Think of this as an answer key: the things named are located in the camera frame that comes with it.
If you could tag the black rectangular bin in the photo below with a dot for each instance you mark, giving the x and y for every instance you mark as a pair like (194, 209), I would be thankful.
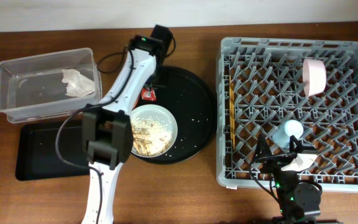
(36, 157)

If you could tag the grey dishwasher rack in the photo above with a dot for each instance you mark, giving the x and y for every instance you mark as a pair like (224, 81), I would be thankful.
(268, 91)

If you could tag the light blue plastic cup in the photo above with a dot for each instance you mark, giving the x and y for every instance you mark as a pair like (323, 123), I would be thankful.
(287, 129)

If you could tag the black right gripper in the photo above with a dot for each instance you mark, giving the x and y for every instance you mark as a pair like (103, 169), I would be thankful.
(276, 162)

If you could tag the round black tray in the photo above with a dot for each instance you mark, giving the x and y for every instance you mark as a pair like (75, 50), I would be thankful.
(193, 105)

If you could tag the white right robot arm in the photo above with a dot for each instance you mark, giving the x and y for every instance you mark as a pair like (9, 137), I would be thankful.
(298, 200)

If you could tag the clear plastic bin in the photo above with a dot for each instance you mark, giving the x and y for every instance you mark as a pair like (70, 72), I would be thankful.
(32, 88)

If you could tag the white napkin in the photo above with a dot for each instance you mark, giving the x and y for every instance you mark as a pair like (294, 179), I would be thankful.
(78, 85)

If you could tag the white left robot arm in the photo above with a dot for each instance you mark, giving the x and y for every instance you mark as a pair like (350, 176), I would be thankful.
(107, 133)

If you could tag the pink bowl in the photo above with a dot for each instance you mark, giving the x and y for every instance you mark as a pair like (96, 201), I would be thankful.
(314, 77)

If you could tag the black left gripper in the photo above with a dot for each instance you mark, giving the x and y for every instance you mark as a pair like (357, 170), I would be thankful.
(164, 84)

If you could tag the grey plate with food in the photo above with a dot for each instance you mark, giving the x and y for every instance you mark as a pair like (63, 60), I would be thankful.
(154, 130)

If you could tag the red snack wrapper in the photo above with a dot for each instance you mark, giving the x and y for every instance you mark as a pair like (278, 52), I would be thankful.
(148, 94)

